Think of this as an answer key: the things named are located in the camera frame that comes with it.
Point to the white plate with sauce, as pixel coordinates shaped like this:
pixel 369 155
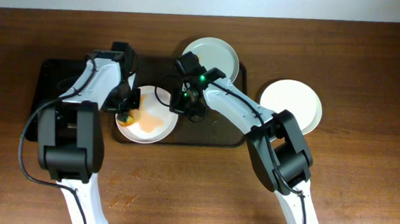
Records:
pixel 154 120

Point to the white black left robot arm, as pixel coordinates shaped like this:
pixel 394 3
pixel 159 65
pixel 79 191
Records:
pixel 74 167

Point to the cream white plate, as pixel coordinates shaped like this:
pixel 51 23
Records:
pixel 297 98

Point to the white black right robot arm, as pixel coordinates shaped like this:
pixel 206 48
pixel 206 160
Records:
pixel 279 154

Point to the brown serving tray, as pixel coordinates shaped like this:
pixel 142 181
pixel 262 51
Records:
pixel 213 130

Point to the pale green plate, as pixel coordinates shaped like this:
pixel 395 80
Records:
pixel 213 52

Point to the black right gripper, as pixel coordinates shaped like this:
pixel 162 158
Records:
pixel 185 107

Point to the black plastic tray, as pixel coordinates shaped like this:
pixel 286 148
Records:
pixel 55 84

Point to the green yellow scrub sponge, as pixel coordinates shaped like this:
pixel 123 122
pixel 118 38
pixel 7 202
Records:
pixel 126 118

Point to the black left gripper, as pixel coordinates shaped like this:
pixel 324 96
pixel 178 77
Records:
pixel 124 104

